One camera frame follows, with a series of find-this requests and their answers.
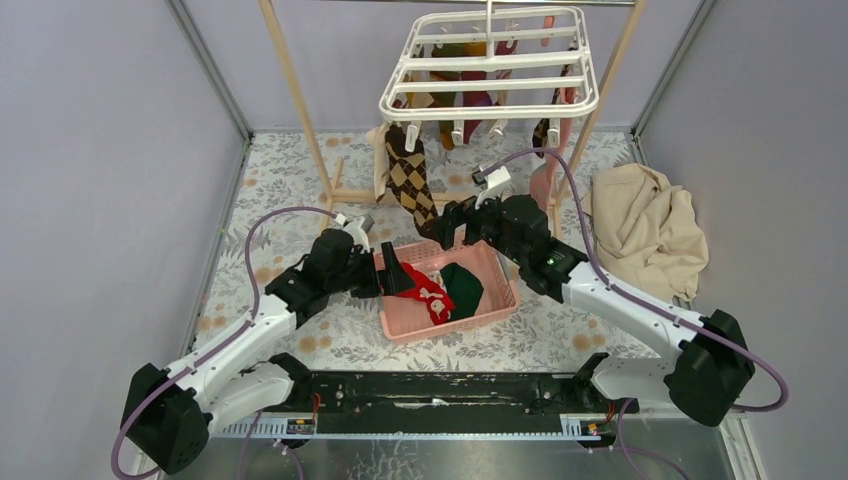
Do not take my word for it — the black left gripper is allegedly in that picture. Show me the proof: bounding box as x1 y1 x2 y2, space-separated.
327 244 417 301

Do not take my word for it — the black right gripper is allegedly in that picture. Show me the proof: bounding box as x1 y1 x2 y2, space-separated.
426 184 527 266

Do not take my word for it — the red patterned sock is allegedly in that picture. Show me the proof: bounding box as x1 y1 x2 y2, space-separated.
397 262 456 325

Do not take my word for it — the dark green sock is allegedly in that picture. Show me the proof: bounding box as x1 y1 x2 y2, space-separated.
440 263 484 321

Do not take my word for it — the pink plastic basket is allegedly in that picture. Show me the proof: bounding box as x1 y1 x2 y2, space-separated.
379 240 520 344

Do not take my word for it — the brown argyle sock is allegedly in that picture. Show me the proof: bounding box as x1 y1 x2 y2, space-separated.
384 125 439 238
532 87 576 147

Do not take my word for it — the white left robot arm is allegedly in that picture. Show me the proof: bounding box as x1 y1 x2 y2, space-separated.
111 229 415 479

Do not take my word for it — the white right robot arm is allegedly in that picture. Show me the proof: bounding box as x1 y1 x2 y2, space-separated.
422 195 755 427

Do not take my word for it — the white plastic clip hanger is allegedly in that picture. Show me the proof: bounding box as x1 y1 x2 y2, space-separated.
378 2 600 149

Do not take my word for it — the pink sock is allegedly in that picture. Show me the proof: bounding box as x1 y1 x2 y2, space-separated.
527 14 581 213

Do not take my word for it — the beige crumpled cloth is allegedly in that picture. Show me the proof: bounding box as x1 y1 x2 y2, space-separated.
582 164 709 302

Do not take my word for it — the maroon hanging sock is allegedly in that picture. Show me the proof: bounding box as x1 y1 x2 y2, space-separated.
460 41 514 144

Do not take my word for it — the cream sock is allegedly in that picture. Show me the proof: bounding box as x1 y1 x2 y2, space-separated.
366 122 391 202

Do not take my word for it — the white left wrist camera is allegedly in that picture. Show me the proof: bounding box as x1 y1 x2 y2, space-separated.
334 213 375 252

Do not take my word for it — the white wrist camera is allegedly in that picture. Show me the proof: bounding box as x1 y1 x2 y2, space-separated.
471 164 511 209
334 213 375 252

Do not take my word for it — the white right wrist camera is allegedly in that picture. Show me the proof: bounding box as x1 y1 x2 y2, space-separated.
471 164 511 209

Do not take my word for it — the wooden drying rack frame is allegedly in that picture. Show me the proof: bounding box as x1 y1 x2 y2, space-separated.
258 0 649 230

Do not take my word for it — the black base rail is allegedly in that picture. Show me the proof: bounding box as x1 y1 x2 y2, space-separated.
269 371 639 441

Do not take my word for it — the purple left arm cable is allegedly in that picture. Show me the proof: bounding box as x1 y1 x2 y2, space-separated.
109 206 346 473

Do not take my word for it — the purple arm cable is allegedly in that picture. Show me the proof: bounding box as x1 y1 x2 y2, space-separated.
473 146 790 414
109 206 346 473

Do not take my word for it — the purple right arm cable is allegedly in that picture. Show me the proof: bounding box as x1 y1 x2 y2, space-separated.
473 146 790 414

